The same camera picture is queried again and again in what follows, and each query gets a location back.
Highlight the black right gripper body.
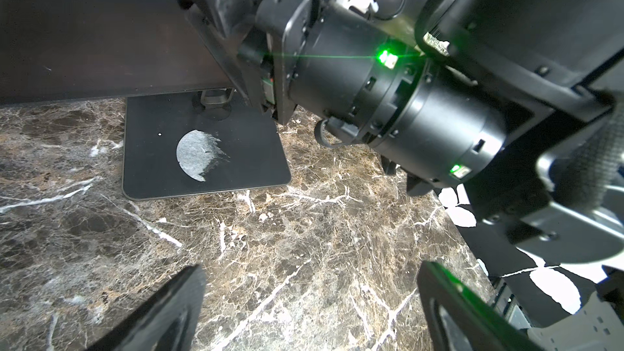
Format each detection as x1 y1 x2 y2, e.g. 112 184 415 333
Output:
186 0 332 124

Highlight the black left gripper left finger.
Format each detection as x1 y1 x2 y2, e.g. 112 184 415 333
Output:
89 265 206 350

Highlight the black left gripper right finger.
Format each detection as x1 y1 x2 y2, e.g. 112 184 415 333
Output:
417 262 539 350

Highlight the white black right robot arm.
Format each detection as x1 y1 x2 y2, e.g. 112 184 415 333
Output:
180 0 623 263

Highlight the black monitor stand base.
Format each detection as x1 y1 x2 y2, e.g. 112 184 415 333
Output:
122 93 291 201

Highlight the black computer monitor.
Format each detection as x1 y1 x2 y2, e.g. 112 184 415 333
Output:
1 0 230 105

